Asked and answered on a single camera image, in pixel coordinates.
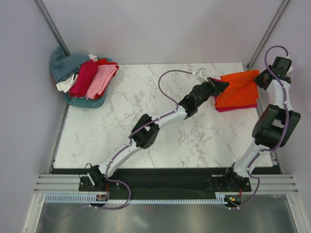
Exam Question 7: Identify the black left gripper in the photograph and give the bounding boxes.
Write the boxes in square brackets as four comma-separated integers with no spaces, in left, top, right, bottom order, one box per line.
[196,78,229,108]

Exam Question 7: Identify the magenta t shirt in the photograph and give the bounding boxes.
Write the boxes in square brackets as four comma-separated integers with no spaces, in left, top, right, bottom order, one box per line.
[215,103,258,112]

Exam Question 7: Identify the orange t shirt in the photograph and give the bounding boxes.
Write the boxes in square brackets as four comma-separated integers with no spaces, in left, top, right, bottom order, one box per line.
[215,70,259,107]

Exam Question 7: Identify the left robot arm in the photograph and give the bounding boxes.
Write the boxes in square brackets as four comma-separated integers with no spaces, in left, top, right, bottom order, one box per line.
[89,75,229,191]

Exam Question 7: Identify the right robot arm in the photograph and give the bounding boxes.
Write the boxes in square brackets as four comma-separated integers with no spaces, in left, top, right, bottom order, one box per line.
[232,56,301,177]

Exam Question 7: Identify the pink t shirt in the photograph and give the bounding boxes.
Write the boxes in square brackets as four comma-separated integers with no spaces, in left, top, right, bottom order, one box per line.
[86,65,119,100]

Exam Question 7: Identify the crimson t shirt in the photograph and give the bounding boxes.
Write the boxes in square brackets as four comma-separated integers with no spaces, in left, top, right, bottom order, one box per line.
[69,60,98,98]

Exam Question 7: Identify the teal laundry basket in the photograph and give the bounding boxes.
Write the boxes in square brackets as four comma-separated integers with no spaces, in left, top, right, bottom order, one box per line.
[63,57,114,108]

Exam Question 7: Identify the grey-teal t shirt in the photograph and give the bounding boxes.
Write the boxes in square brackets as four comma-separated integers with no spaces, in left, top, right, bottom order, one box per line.
[49,46,90,83]

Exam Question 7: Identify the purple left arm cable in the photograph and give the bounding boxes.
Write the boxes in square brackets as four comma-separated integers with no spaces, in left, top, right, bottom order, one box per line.
[43,69,195,221]

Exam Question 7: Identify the right aluminium frame post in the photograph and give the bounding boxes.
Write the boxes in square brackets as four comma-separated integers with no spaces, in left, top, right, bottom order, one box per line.
[243,0,291,70]

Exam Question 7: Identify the aluminium frame post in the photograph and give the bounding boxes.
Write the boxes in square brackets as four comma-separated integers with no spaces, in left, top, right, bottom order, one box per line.
[34,0,70,56]
[243,0,291,70]

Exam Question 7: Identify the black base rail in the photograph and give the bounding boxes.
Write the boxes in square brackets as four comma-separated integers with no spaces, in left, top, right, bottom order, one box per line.
[52,167,287,199]

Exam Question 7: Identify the white slotted cable duct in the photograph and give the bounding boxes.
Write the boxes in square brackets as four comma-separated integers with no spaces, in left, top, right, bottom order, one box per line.
[44,193,227,204]

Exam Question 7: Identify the left aluminium frame post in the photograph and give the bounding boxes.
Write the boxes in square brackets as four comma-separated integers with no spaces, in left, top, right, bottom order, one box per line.
[34,0,70,56]

